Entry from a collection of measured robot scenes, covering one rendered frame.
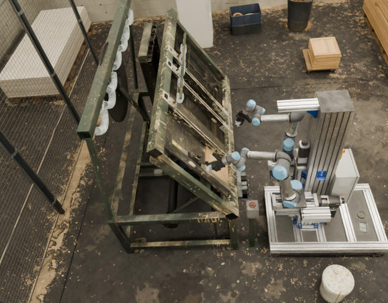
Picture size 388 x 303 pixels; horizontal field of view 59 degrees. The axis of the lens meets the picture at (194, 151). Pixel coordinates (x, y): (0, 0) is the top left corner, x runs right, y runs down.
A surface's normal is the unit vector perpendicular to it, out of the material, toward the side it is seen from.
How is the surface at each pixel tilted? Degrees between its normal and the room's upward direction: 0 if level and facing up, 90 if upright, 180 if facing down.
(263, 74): 0
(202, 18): 90
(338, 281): 0
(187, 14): 90
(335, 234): 0
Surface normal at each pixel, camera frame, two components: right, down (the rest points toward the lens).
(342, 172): -0.12, -0.64
